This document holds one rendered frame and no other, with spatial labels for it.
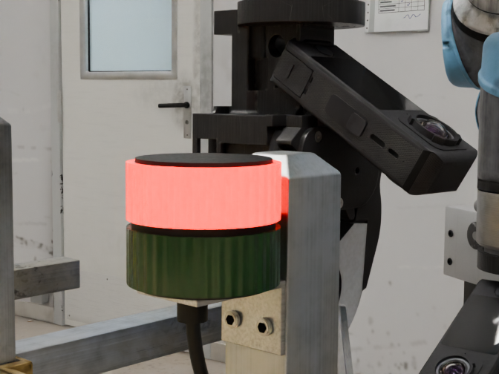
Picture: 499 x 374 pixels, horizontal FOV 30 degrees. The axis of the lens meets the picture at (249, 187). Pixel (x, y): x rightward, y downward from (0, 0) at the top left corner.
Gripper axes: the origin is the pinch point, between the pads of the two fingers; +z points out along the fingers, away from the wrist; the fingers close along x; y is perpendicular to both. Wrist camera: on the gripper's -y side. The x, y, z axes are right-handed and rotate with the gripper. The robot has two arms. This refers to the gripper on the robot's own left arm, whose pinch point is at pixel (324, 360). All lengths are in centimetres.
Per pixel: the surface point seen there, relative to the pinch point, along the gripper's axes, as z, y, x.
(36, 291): 5.2, 46.5, -12.4
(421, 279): 52, 145, -241
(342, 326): -2.9, -2.9, 2.2
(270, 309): -6.3, -7.1, 12.7
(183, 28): -40, 256, -229
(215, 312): 3.2, 21.5, -12.9
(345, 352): -1.7, -3.4, 2.6
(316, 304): -6.2, -7.7, 10.5
